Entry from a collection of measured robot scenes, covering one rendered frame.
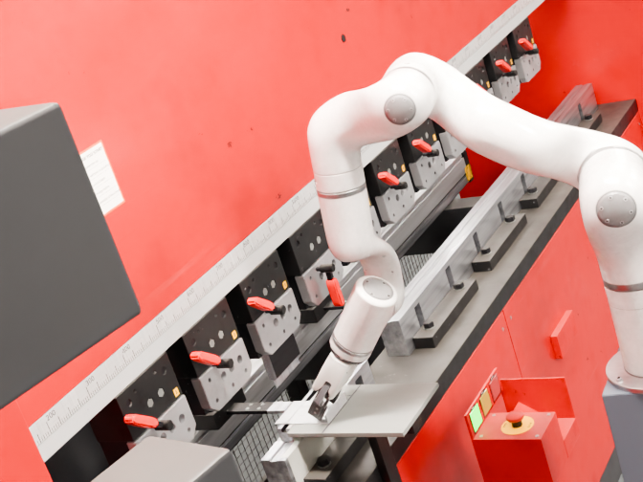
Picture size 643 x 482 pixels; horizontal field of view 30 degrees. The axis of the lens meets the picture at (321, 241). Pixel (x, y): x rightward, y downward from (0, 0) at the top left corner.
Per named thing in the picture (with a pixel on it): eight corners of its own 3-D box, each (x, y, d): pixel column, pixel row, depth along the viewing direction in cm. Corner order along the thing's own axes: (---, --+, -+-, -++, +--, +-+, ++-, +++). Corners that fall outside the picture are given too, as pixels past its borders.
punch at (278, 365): (280, 388, 240) (265, 347, 237) (272, 388, 241) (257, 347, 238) (303, 362, 248) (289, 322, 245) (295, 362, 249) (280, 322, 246)
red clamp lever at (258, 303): (257, 295, 223) (286, 305, 231) (239, 296, 225) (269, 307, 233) (256, 304, 223) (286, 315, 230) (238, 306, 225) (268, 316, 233)
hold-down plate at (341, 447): (329, 492, 238) (324, 479, 237) (306, 491, 241) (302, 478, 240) (390, 409, 261) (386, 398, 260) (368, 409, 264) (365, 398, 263)
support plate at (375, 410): (404, 437, 225) (402, 432, 225) (288, 437, 239) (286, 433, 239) (439, 386, 239) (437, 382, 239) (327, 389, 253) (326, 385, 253)
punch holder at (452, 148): (454, 161, 309) (436, 100, 304) (425, 164, 314) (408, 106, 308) (474, 140, 321) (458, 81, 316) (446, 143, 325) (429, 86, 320)
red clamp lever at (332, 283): (343, 307, 249) (330, 265, 246) (327, 308, 251) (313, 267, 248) (347, 303, 250) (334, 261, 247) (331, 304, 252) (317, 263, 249)
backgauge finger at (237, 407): (277, 429, 245) (270, 409, 243) (178, 430, 258) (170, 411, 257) (304, 398, 254) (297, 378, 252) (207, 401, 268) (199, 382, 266)
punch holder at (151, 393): (152, 482, 200) (117, 398, 194) (114, 481, 204) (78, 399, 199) (199, 431, 211) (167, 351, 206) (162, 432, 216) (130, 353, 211)
